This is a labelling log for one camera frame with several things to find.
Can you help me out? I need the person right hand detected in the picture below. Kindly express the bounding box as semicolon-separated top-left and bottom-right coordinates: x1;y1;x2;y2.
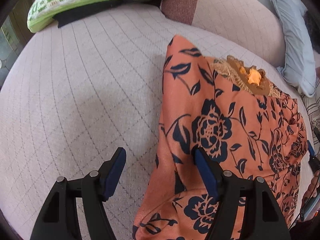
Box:
302;171;319;207

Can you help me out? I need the wooden door with stained glass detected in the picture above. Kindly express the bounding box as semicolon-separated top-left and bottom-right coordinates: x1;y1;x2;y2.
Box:
1;0;34;86

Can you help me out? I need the orange black floral blouse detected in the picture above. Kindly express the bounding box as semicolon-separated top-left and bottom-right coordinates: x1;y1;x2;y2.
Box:
133;35;308;239

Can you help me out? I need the striped floral cushion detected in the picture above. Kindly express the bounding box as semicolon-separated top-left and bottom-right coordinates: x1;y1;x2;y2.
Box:
302;95;320;130

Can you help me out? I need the pink maroon bolster pillow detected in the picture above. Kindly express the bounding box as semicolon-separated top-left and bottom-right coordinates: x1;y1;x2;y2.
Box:
160;0;285;67

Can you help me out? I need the black cloth under pillow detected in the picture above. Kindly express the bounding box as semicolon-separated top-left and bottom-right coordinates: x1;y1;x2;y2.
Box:
53;0;162;28

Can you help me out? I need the light blue pillow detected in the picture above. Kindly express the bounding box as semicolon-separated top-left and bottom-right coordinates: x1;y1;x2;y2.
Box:
270;0;316;98

